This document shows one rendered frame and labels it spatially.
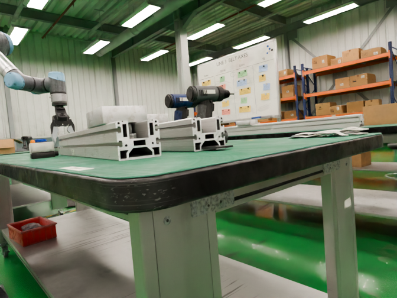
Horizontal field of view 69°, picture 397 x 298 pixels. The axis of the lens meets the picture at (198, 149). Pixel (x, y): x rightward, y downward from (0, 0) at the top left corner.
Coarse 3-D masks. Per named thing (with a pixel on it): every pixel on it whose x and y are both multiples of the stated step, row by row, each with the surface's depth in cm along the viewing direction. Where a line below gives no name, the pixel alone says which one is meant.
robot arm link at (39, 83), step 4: (36, 80) 142; (40, 80) 144; (36, 84) 141; (40, 84) 144; (36, 88) 142; (40, 88) 144; (44, 88) 145; (32, 92) 148; (36, 92) 145; (40, 92) 147; (44, 92) 147; (48, 92) 147
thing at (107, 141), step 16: (96, 128) 73; (112, 128) 63; (128, 128) 62; (144, 128) 66; (64, 144) 116; (80, 144) 91; (96, 144) 79; (112, 144) 67; (128, 144) 62; (144, 144) 65; (160, 144) 66
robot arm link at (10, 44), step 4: (0, 32) 155; (0, 36) 153; (4, 36) 155; (8, 36) 158; (0, 40) 152; (4, 40) 155; (8, 40) 157; (0, 44) 153; (4, 44) 155; (8, 44) 157; (12, 44) 160; (0, 48) 154; (4, 48) 156; (8, 48) 158; (12, 48) 160; (4, 52) 157; (8, 52) 160
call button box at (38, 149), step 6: (30, 144) 108; (36, 144) 109; (42, 144) 110; (48, 144) 111; (30, 150) 110; (36, 150) 109; (42, 150) 110; (48, 150) 111; (30, 156) 113; (36, 156) 109; (42, 156) 110; (48, 156) 111; (54, 156) 112
